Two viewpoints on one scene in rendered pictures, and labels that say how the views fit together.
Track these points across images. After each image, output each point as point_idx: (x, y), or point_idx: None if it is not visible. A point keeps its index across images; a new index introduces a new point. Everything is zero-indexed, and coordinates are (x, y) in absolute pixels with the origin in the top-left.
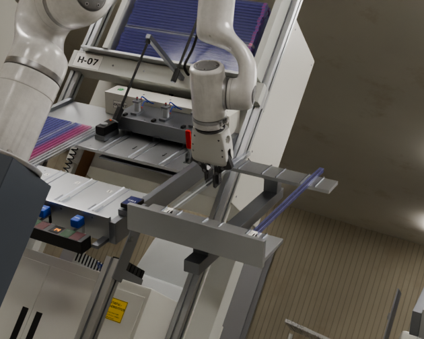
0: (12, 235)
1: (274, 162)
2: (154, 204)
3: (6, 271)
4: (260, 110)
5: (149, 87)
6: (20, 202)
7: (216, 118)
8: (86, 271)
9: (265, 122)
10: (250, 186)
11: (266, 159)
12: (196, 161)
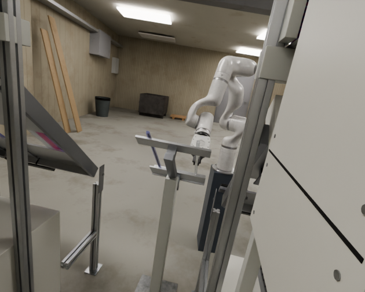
0: (210, 183)
1: None
2: (204, 176)
3: (208, 193)
4: (254, 83)
5: None
6: (211, 175)
7: None
8: None
9: (298, 66)
10: (273, 205)
11: (313, 136)
12: None
